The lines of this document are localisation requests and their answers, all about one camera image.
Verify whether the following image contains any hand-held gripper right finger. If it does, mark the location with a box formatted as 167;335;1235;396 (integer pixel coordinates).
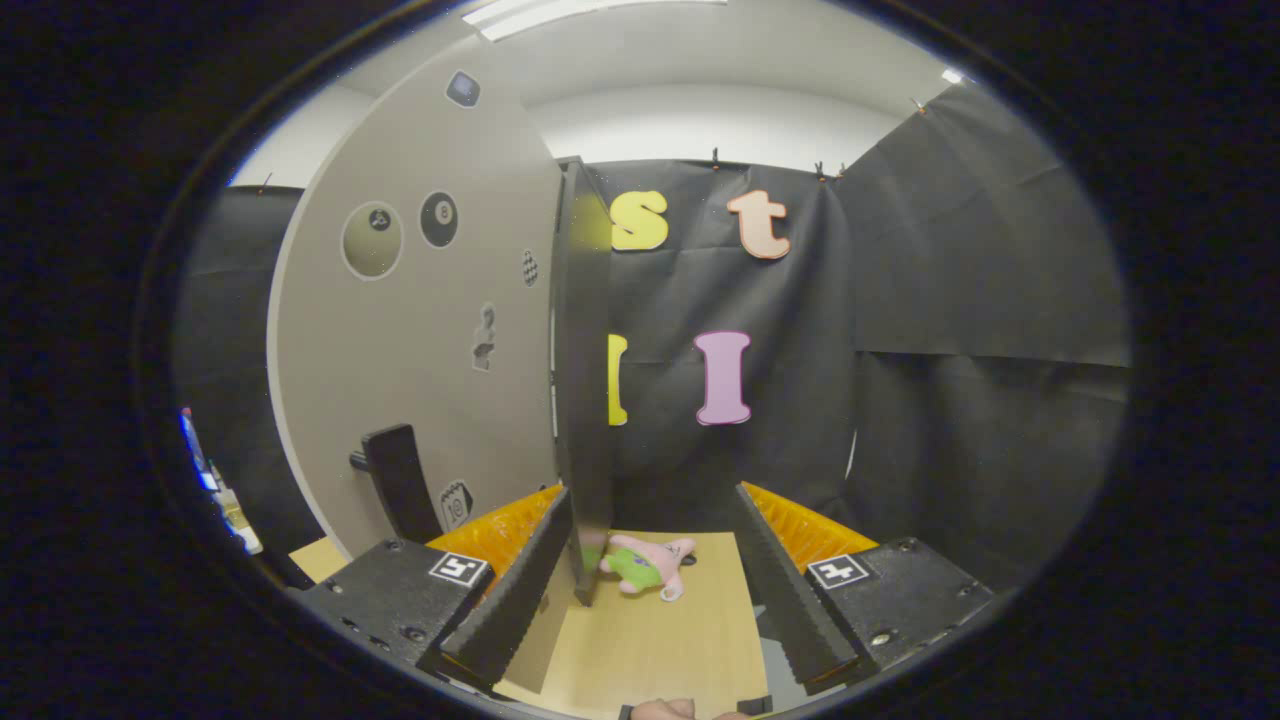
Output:
735;482;996;694

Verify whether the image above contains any beige shoe cabinet door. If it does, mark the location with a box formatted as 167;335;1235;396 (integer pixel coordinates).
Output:
265;40;571;696

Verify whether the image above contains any long ceiling light panel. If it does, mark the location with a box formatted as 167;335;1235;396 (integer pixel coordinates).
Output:
462;0;727;42

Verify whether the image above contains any grey shoe cabinet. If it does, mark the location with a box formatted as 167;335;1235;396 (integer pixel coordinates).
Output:
552;155;616;608

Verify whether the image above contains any pink and green plush toy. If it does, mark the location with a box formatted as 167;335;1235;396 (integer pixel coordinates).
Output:
598;534;698;603

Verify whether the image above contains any blue and white object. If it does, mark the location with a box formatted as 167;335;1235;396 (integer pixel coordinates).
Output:
178;405;264;557

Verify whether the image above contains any black door handle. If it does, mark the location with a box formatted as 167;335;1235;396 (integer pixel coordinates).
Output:
349;424;447;546

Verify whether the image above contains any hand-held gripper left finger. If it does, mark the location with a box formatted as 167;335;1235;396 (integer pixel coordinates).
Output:
290;485;576;691

